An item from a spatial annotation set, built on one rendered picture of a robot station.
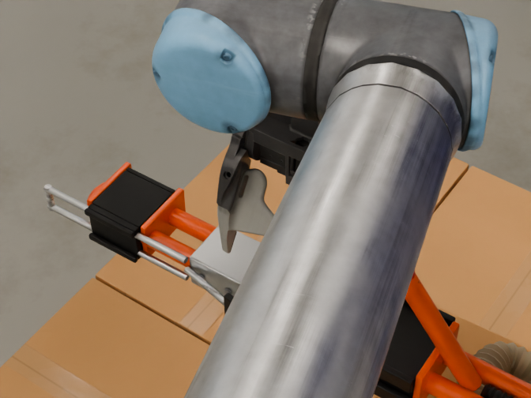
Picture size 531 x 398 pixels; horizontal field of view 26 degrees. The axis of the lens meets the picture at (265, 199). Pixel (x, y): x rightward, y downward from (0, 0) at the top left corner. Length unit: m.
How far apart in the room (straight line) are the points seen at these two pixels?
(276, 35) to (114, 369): 1.13
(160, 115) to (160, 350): 1.26
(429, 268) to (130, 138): 1.21
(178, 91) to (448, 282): 1.20
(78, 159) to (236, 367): 2.42
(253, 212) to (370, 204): 0.44
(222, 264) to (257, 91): 0.50
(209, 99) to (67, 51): 2.46
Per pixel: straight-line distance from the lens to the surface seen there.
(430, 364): 1.16
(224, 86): 0.79
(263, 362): 0.53
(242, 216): 1.07
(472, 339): 1.39
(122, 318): 1.90
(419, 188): 0.66
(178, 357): 1.84
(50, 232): 2.78
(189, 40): 0.78
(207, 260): 1.25
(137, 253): 1.31
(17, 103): 3.12
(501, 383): 1.19
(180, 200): 1.32
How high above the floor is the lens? 2.05
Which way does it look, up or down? 47 degrees down
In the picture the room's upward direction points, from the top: straight up
